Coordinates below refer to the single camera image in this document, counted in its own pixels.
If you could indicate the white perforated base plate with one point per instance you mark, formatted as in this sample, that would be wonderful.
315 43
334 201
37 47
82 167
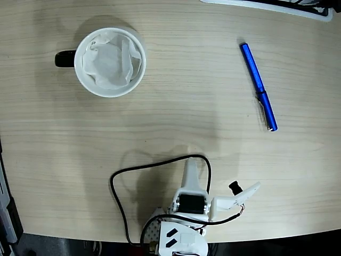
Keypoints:
153 229

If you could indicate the white framed flat device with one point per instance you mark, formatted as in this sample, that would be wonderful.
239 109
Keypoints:
327 16

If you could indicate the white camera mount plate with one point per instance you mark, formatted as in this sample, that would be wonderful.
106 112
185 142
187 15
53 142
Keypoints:
226 204

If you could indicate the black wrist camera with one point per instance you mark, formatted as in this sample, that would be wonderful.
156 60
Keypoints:
235 188

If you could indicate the blue pen with metal clip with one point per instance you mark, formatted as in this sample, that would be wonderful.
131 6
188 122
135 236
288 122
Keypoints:
253 69

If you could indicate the grey metal rail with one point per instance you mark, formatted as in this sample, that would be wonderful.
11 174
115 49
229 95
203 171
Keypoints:
6 213

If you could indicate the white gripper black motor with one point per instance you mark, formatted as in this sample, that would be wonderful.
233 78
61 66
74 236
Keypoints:
191 203

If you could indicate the crumpled white tissue paper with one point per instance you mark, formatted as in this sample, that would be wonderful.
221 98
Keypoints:
109 64

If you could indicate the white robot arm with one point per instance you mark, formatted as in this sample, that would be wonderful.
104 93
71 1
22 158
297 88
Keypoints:
186 240

